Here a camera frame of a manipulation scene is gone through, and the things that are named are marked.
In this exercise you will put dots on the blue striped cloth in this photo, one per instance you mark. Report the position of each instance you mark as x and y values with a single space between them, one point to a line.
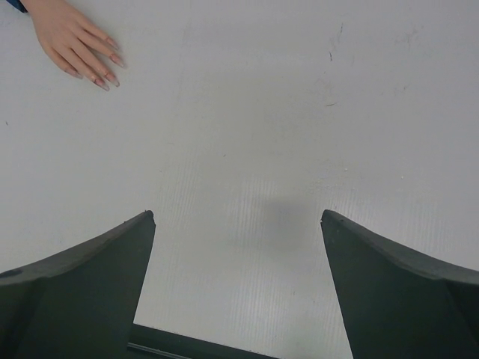
18 5

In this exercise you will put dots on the mannequin hand with nails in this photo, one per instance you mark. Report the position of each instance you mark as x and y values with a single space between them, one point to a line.
72 41

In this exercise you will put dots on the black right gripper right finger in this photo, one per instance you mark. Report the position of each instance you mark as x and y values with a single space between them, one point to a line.
397 302

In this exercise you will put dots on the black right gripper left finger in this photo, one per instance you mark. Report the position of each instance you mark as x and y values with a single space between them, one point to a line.
80 302

